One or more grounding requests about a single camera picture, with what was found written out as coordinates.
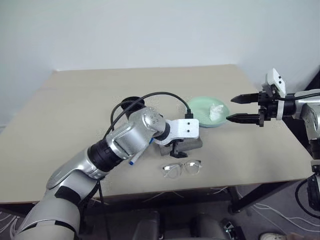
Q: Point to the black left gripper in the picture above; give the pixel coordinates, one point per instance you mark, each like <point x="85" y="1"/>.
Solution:
<point x="175" y="144"/>

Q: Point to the black device with green light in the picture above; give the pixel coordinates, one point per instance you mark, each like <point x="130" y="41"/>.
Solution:
<point x="231" y="228"/>

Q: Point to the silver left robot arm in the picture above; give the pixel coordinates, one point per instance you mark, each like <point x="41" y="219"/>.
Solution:
<point x="130" y="136"/>

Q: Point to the green plate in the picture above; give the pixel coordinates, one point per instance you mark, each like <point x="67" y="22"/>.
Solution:
<point x="200" y="110"/>

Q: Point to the white marker with blue cap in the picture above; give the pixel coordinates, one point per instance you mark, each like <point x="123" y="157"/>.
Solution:
<point x="136" y="158"/>

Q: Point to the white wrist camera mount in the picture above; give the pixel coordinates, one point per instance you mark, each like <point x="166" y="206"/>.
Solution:
<point x="186" y="127"/>
<point x="275" y="78"/>

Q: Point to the grey glasses case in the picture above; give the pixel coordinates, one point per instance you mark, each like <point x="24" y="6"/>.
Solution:
<point x="193" y="145"/>

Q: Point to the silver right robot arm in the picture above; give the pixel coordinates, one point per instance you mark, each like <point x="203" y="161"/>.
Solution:
<point x="308" y="111"/>

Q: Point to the dark rounded shape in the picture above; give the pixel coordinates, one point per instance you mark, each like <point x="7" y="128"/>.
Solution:
<point x="207" y="226"/>
<point x="147" y="226"/>

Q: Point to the black cup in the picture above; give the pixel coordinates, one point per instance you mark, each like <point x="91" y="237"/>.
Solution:
<point x="130" y="100"/>

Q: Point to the clear frame glasses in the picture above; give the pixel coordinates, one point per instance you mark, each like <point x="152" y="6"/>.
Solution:
<point x="183" y="165"/>

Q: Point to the white shoe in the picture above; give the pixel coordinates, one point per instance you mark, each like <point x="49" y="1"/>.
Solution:
<point x="271" y="236"/>

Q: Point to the black metal table leg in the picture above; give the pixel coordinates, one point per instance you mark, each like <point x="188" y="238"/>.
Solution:
<point x="260" y="197"/>

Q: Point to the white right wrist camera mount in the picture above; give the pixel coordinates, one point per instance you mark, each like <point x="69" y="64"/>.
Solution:
<point x="275" y="78"/>

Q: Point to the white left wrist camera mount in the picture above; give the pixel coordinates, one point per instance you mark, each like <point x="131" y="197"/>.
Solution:
<point x="186" y="127"/>

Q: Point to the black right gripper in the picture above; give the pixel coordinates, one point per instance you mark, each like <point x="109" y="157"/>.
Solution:
<point x="267" y="108"/>

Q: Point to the crumpled white tissue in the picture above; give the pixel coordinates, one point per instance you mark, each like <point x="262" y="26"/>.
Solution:
<point x="216" y="112"/>

